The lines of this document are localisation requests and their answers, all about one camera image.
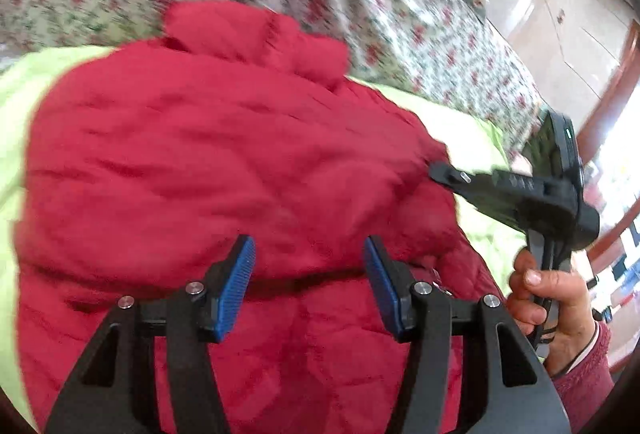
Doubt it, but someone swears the wooden door frame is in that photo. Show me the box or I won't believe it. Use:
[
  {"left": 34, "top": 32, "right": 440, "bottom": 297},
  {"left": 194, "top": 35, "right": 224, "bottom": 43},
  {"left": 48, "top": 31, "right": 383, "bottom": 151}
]
[{"left": 577, "top": 17, "right": 640, "bottom": 165}]

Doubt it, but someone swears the light green cloth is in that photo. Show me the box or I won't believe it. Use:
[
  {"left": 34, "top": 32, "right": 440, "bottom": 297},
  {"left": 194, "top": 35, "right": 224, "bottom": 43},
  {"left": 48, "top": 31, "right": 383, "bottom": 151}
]
[{"left": 0, "top": 45, "right": 531, "bottom": 432}]

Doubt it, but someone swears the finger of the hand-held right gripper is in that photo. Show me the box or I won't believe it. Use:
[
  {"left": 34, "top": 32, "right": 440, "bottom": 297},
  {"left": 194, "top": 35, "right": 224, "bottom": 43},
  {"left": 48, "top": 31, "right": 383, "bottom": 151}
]
[{"left": 428, "top": 161, "right": 522, "bottom": 229}]

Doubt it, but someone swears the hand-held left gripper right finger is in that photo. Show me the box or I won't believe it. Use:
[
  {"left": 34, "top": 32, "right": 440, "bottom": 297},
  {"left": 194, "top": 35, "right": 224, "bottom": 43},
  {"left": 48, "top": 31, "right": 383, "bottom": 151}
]
[{"left": 363, "top": 235, "right": 572, "bottom": 434}]

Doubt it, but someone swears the person's right forearm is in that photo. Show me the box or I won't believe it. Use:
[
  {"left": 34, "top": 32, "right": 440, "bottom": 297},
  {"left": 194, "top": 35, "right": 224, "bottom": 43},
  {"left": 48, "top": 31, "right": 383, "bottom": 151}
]
[{"left": 549, "top": 320, "right": 617, "bottom": 434}]

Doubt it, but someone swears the person's right hand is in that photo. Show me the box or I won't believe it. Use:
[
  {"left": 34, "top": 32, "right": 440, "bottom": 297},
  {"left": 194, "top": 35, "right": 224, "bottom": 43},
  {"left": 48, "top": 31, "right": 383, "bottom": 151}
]
[{"left": 507, "top": 250, "right": 599, "bottom": 377}]

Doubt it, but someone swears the red quilted jacket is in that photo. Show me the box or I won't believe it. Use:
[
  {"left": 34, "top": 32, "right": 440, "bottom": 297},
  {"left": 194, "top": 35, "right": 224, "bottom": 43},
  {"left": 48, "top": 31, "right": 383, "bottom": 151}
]
[{"left": 14, "top": 0, "right": 508, "bottom": 434}]

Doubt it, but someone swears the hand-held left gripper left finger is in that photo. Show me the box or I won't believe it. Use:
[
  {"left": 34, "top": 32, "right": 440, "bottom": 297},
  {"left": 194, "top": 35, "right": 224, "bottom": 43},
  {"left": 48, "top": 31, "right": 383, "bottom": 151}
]
[{"left": 44, "top": 235, "right": 257, "bottom": 434}]

